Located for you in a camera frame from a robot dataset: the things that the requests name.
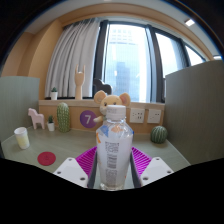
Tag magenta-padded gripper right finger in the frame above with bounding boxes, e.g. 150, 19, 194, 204
129, 146, 175, 188

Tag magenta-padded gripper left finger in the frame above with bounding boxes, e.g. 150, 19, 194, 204
53, 146, 100, 190

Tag clear plastic water bottle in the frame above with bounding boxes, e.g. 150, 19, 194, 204
95, 104, 135, 192

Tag flat round red coaster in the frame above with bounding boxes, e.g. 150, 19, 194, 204
37, 151, 57, 167

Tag round green cactus ornament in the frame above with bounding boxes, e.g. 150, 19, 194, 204
150, 125, 169, 145

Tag small plant in white pot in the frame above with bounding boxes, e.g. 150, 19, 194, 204
50, 86, 59, 101
46, 115, 56, 132

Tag tall green cactus ornament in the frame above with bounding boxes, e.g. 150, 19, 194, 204
55, 102, 72, 134

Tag pale yellow paper cup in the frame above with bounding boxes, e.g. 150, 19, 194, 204
13, 126, 31, 150

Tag pink horse figurine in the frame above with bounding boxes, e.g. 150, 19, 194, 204
27, 107, 46, 131

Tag grey-green desk partition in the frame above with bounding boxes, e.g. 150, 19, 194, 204
0, 75, 40, 144
164, 59, 224, 166

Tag plush mouse toy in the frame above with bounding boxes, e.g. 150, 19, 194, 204
92, 89, 132, 124

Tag wooden hand figure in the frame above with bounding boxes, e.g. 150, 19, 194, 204
73, 64, 86, 101

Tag dark horse figurine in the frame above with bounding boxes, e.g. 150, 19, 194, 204
93, 78, 113, 96

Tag grey-white curtain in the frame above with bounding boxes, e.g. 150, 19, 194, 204
44, 18, 101, 99

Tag ceiling light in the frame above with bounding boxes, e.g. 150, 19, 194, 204
184, 18, 196, 28

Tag white wall socket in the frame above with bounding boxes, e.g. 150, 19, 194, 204
146, 108, 162, 125
129, 107, 146, 124

